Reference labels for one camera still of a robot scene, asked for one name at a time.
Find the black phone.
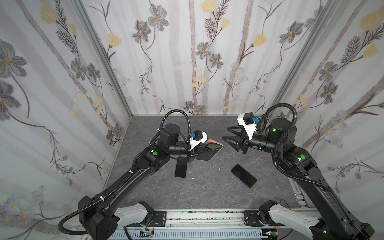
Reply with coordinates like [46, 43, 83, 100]
[175, 157, 188, 178]
[231, 165, 257, 188]

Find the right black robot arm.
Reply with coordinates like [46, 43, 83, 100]
[222, 103, 375, 240]

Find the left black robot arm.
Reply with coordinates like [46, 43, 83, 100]
[58, 109, 208, 240]

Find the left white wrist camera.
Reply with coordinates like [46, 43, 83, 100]
[188, 130, 208, 151]

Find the aluminium mounting rail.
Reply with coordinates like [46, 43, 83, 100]
[113, 209, 313, 232]

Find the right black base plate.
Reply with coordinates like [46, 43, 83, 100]
[243, 211, 263, 227]

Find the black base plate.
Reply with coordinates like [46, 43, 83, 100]
[149, 211, 167, 228]
[243, 211, 263, 227]

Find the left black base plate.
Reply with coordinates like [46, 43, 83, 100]
[149, 211, 167, 228]

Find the white slotted cable duct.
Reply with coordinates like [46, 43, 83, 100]
[107, 229, 266, 240]

